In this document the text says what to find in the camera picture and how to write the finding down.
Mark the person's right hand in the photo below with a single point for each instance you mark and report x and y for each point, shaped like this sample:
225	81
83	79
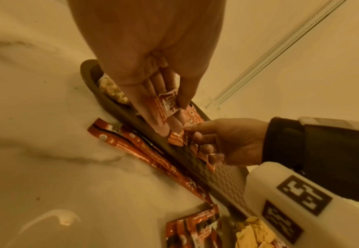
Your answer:
237	143

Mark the person's left hand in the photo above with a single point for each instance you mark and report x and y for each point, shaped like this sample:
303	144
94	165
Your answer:
142	36

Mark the dark brown tray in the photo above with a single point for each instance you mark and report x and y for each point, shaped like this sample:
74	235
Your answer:
222	179

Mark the single red coffee stick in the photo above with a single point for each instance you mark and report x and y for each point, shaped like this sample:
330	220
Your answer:
176	136
162	104

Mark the neat cluster of tea bags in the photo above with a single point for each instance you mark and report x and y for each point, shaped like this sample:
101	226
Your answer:
112	90

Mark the pile of yellow sachets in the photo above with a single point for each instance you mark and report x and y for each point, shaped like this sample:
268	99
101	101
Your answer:
252	232

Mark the pile of red Nescafe sachets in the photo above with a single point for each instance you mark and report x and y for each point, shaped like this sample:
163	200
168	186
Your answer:
142	147

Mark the black right wristband with markers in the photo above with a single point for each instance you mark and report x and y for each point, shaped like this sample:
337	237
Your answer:
320	157

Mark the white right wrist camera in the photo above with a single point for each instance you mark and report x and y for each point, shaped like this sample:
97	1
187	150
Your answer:
265	189

